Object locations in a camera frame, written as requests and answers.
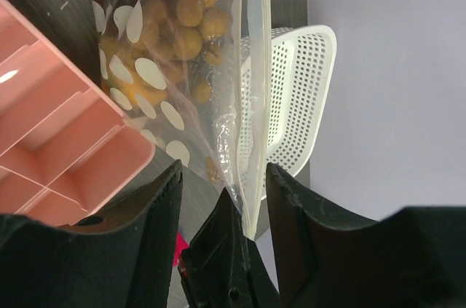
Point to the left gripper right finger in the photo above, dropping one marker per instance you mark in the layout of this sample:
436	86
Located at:
328	256

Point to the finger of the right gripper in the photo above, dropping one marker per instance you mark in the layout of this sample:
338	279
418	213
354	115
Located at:
222	268

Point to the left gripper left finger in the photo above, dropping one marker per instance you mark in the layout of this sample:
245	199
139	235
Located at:
120	257

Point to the clear polka dot zip bag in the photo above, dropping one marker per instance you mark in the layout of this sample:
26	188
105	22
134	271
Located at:
195	134

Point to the fake yellow grape bunch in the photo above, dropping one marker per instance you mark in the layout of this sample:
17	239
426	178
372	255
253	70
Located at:
186	39

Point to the red folded shirt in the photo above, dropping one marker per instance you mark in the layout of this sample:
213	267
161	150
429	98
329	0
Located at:
180	245

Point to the pink divided organizer tray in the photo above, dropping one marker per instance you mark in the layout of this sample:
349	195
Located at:
66	149

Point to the white perforated plastic basket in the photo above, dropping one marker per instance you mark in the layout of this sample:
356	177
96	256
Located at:
283	80

